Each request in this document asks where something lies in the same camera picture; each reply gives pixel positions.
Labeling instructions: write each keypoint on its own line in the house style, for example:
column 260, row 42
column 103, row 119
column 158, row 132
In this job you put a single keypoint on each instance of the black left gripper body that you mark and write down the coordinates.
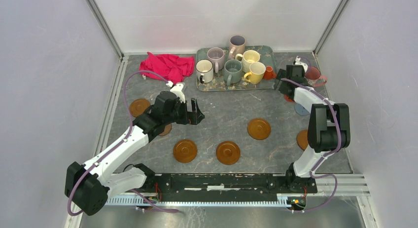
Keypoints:
column 179, row 115

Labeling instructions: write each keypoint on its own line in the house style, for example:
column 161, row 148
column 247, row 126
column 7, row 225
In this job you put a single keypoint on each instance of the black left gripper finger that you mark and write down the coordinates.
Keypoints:
column 195, row 118
column 194, row 105

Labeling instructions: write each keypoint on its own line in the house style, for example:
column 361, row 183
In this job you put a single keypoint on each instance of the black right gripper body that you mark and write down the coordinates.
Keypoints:
column 281, row 75

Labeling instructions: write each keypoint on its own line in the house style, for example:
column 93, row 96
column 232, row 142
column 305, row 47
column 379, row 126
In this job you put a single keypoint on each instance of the red round coaster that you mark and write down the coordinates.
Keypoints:
column 288, row 99

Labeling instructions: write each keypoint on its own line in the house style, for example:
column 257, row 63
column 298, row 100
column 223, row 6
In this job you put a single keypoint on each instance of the green floral serving tray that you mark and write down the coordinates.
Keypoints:
column 219, row 84

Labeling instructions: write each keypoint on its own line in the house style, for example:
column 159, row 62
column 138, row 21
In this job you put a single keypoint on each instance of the glossy wooden ridged coaster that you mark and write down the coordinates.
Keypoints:
column 185, row 151

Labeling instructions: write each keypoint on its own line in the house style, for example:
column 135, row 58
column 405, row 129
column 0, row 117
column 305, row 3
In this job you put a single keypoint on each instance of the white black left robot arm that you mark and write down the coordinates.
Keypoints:
column 89, row 185

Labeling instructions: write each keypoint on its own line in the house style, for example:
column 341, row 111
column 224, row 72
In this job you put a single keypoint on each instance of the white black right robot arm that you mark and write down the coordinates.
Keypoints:
column 329, row 124

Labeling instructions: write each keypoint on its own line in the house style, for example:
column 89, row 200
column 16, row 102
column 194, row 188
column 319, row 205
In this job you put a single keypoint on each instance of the dark brown flat coaster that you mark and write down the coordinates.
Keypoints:
column 167, row 130

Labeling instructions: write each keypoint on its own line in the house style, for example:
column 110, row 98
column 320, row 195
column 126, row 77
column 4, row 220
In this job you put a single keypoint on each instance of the small orange cup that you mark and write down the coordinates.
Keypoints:
column 269, row 73

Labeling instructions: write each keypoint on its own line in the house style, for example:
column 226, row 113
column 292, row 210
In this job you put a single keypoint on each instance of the brown wooden coaster far left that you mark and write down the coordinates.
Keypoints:
column 138, row 106

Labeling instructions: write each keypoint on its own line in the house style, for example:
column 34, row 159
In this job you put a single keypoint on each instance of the blue round coaster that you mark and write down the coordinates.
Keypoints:
column 300, row 110

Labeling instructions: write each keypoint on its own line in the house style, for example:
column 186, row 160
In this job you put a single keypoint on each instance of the pink floral patterned mug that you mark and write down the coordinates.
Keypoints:
column 315, row 77

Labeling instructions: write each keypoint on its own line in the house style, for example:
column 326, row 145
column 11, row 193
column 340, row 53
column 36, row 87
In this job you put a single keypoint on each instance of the yellow ceramic mug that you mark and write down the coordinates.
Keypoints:
column 256, row 73

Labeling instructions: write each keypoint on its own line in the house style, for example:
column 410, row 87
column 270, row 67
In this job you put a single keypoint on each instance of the crumpled red cloth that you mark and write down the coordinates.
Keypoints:
column 169, row 66

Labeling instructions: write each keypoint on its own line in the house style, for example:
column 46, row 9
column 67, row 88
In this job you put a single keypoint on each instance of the cream yellow mug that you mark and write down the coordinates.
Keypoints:
column 247, row 58

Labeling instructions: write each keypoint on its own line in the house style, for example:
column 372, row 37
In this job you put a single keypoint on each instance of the grey-green ceramic mug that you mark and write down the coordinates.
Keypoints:
column 232, row 72

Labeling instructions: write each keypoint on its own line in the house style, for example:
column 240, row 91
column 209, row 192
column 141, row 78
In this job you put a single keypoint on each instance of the lilac ceramic mug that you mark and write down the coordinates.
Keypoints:
column 217, row 56

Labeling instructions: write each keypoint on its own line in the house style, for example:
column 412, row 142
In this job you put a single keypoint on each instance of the beige pink tall mug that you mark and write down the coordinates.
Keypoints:
column 236, row 46

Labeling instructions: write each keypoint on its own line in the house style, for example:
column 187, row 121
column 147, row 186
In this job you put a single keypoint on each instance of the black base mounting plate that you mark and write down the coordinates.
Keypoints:
column 230, row 187

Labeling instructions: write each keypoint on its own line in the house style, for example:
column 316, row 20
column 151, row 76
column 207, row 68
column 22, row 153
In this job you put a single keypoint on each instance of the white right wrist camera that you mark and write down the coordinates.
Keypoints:
column 298, row 61

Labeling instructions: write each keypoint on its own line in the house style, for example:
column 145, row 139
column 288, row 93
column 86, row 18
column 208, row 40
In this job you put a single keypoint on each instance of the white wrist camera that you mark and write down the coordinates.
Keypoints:
column 298, row 61
column 177, row 89

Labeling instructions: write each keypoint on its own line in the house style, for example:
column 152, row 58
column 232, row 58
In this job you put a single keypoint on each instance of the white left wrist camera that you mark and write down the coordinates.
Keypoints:
column 177, row 89

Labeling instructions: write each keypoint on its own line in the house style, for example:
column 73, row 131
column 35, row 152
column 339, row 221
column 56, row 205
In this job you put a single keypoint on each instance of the white mug black handle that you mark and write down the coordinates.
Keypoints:
column 204, row 71

